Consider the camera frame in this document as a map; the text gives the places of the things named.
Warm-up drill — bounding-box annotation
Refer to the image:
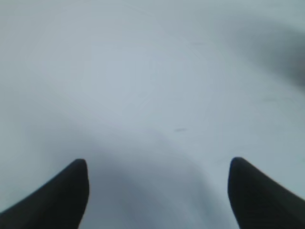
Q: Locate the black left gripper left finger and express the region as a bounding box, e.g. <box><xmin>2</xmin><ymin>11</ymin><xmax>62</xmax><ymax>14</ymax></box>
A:
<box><xmin>0</xmin><ymin>159</ymin><xmax>90</xmax><ymax>229</ymax></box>

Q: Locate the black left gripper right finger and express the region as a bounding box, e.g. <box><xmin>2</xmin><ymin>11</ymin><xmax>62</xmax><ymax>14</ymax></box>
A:
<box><xmin>227</xmin><ymin>157</ymin><xmax>305</xmax><ymax>229</ymax></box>

